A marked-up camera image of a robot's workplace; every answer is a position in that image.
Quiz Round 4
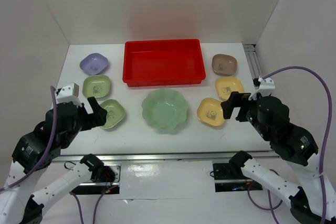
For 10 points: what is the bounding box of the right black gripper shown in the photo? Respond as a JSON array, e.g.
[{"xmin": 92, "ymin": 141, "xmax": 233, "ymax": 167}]
[{"xmin": 219, "ymin": 89, "xmax": 269, "ymax": 139}]

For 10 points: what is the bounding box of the green square plate front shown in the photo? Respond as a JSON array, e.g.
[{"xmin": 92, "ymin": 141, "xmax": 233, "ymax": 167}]
[{"xmin": 100, "ymin": 99, "xmax": 125, "ymax": 129}]

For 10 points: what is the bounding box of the green square plate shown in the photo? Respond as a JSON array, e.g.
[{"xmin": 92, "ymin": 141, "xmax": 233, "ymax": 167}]
[
  {"xmin": 100, "ymin": 99, "xmax": 125, "ymax": 129},
  {"xmin": 82, "ymin": 75, "xmax": 111, "ymax": 98}
]

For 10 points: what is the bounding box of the yellow square plate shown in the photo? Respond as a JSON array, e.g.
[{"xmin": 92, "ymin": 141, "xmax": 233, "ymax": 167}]
[
  {"xmin": 197, "ymin": 98, "xmax": 225, "ymax": 127},
  {"xmin": 215, "ymin": 77, "xmax": 244, "ymax": 101}
]

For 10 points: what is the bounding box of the yellow square plate front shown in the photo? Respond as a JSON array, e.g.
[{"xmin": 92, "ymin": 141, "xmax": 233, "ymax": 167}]
[{"xmin": 197, "ymin": 98, "xmax": 225, "ymax": 127}]

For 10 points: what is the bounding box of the brown square plate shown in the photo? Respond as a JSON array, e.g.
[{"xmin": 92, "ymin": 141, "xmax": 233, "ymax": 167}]
[{"xmin": 212, "ymin": 54, "xmax": 238, "ymax": 76}]

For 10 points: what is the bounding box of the purple square plate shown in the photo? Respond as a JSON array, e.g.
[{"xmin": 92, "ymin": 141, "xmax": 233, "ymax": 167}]
[{"xmin": 79, "ymin": 53, "xmax": 109, "ymax": 76}]

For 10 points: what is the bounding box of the large green scalloped bowl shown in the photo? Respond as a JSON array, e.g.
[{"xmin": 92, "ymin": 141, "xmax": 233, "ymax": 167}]
[{"xmin": 141, "ymin": 88, "xmax": 188, "ymax": 130}]

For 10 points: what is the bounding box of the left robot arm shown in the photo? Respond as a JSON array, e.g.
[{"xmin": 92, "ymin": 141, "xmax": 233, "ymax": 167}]
[{"xmin": 1, "ymin": 97, "xmax": 107, "ymax": 223}]

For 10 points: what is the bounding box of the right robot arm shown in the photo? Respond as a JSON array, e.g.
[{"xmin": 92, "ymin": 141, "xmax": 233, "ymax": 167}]
[{"xmin": 220, "ymin": 92, "xmax": 335, "ymax": 223}]

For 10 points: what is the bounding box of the red plastic bin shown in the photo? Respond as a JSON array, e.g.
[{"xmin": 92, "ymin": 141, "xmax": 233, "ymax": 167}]
[{"xmin": 122, "ymin": 39, "xmax": 206, "ymax": 87}]

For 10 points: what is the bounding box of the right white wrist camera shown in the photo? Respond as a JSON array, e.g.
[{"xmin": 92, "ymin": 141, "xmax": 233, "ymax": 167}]
[{"xmin": 248, "ymin": 77, "xmax": 275, "ymax": 101}]

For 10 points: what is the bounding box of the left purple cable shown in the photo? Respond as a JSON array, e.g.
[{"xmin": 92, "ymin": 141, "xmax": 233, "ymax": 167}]
[{"xmin": 0, "ymin": 85, "xmax": 111, "ymax": 224}]

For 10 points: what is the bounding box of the purple cable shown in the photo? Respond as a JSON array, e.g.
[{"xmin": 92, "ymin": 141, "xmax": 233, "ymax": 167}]
[
  {"xmin": 246, "ymin": 66, "xmax": 333, "ymax": 224},
  {"xmin": 0, "ymin": 85, "xmax": 111, "ymax": 224}
]

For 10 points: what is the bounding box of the aluminium front rail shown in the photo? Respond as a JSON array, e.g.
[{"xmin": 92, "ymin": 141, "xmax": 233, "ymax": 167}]
[{"xmin": 52, "ymin": 151, "xmax": 279, "ymax": 163}]

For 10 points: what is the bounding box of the aluminium side rail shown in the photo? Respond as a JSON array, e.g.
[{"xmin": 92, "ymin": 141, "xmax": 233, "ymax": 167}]
[{"xmin": 243, "ymin": 44, "xmax": 262, "ymax": 79}]

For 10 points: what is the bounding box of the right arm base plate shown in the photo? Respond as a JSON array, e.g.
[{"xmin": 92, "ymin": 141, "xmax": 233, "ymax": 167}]
[{"xmin": 209, "ymin": 163, "xmax": 262, "ymax": 193}]

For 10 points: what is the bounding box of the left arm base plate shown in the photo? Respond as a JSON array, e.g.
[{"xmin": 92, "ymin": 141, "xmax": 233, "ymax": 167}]
[{"xmin": 72, "ymin": 165, "xmax": 121, "ymax": 195}]

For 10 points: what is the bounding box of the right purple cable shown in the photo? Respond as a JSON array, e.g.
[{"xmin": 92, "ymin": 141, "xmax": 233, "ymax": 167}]
[{"xmin": 246, "ymin": 66, "xmax": 333, "ymax": 224}]

